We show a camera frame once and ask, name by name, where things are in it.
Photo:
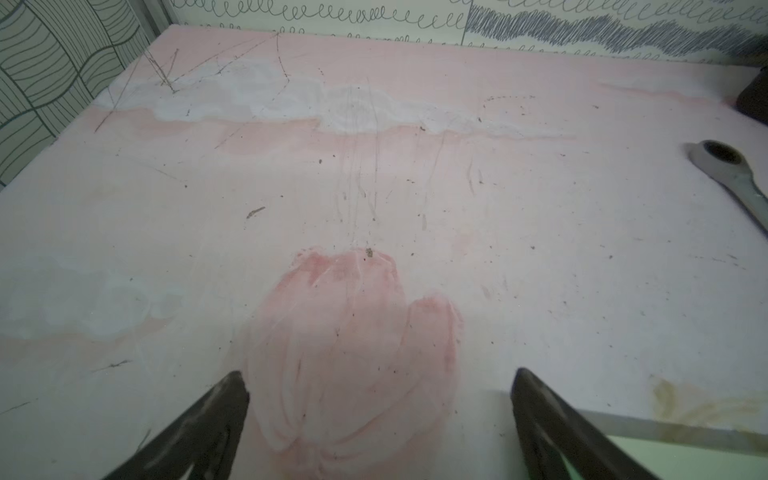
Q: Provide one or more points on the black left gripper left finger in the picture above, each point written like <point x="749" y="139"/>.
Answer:
<point x="201" y="443"/>

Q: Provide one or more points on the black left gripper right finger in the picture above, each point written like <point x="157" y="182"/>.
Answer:
<point x="557" y="442"/>

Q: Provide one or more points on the silver ratchet wrench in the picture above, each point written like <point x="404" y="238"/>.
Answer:
<point x="729" y="167"/>

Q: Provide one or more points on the black plastic tool case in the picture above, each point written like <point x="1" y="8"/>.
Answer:
<point x="753" y="100"/>

